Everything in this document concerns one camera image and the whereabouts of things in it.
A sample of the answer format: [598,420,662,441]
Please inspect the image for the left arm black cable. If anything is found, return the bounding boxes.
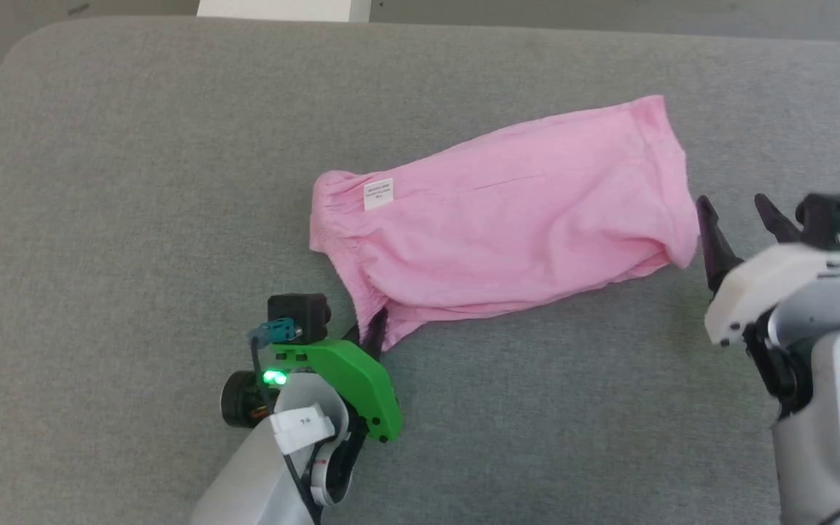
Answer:
[247,318,327,525]

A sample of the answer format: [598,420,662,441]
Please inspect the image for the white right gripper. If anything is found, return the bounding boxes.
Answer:
[695,192,840,348]

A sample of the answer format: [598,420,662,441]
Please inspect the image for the grey fabric sofa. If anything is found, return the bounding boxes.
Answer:
[0,16,840,525]

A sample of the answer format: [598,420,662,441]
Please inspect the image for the white box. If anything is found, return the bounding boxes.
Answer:
[196,0,374,23]

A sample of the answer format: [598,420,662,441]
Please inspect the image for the pink garment with white label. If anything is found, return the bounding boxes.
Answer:
[308,95,700,353]

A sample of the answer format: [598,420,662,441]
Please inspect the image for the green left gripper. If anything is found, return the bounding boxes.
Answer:
[220,308,403,444]

